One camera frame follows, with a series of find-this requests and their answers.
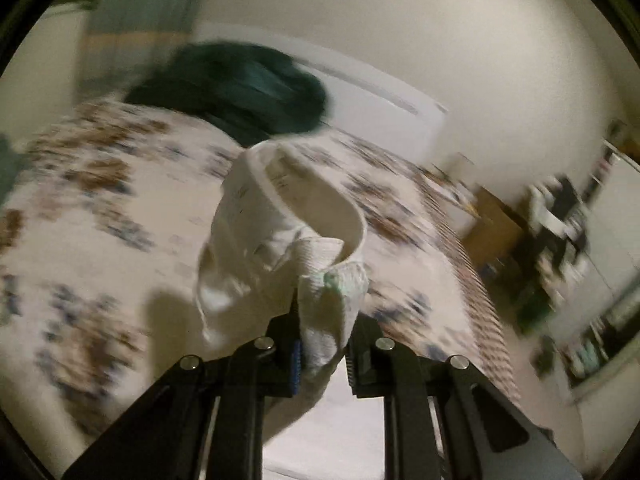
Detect teal cloth at bedside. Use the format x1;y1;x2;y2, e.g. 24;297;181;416
0;133;29;206

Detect brown wooden furniture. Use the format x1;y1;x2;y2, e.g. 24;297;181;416
454;188;527;272

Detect cluttered white shelf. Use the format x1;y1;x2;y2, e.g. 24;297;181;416
514;120;639;403

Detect dark green cloth pile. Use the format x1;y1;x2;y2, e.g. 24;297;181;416
125;41;329;148

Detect white air conditioner unit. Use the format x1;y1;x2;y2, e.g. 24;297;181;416
193;21;447;165

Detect white pants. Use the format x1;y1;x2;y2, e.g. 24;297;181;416
194;141;369;439

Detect floral bed blanket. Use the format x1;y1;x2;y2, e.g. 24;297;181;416
1;100;520;466

